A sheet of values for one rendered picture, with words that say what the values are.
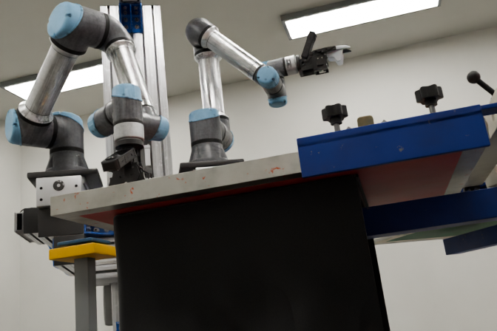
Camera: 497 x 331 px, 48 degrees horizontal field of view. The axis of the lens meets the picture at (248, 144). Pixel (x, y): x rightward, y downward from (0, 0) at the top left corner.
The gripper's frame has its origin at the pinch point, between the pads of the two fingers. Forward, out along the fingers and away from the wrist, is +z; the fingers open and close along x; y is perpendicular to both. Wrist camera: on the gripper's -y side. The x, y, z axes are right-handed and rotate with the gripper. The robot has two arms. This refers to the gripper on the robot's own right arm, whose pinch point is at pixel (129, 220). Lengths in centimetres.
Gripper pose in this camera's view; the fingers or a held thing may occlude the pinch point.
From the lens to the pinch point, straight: 135.8
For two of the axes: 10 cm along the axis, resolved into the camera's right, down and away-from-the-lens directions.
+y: 2.5, 2.6, 9.3
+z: 1.1, 9.5, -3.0
